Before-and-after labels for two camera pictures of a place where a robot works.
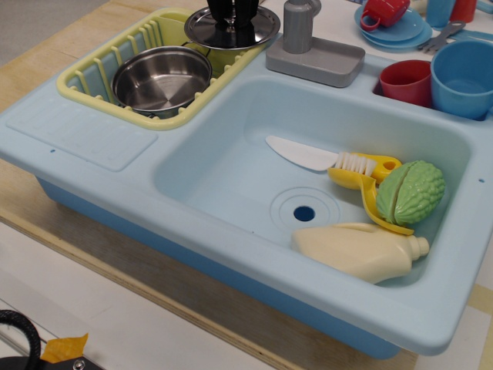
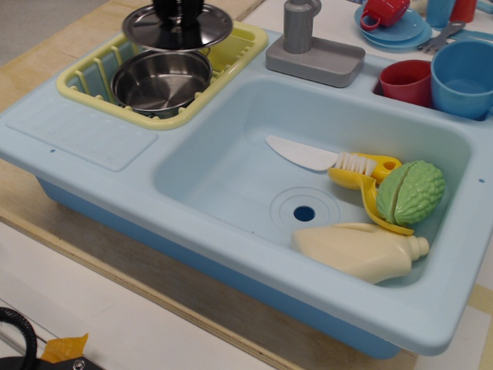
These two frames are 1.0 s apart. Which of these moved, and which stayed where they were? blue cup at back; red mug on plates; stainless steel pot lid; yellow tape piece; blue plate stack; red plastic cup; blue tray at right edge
Moved: stainless steel pot lid
Stayed: blue cup at back; red mug on plates; blue tray at right edge; red plastic cup; blue plate stack; yellow tape piece
